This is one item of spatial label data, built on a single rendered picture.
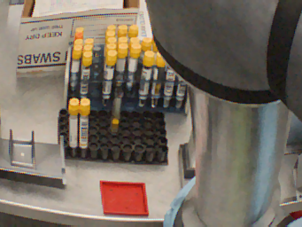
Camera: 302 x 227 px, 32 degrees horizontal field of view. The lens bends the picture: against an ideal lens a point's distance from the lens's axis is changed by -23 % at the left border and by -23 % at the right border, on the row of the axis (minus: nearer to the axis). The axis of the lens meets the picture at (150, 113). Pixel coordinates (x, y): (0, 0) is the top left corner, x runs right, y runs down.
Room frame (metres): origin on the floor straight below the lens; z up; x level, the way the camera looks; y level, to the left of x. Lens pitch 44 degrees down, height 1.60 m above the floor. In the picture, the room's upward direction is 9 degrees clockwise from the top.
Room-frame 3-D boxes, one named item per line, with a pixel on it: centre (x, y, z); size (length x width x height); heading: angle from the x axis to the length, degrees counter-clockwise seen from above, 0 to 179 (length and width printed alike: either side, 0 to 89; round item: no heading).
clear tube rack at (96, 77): (0.80, 0.05, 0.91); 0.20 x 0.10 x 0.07; 101
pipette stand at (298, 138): (0.75, -0.29, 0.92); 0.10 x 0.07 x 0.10; 104
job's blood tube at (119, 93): (0.69, 0.05, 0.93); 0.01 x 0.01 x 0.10; 11
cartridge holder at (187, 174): (0.65, -0.08, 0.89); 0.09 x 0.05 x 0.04; 9
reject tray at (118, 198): (0.57, 0.02, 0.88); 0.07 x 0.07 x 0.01; 11
